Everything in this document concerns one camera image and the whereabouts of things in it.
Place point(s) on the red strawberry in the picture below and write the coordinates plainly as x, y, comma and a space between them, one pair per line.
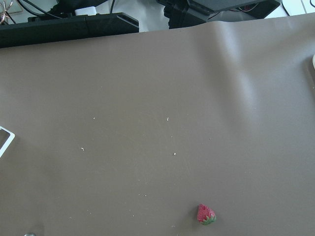
205, 215

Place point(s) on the black angular device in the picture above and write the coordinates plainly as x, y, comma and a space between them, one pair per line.
187, 13

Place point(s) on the black long bar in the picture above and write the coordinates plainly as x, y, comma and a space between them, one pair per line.
37, 31

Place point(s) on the white wire cup rack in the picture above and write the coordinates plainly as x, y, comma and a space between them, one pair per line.
5, 143

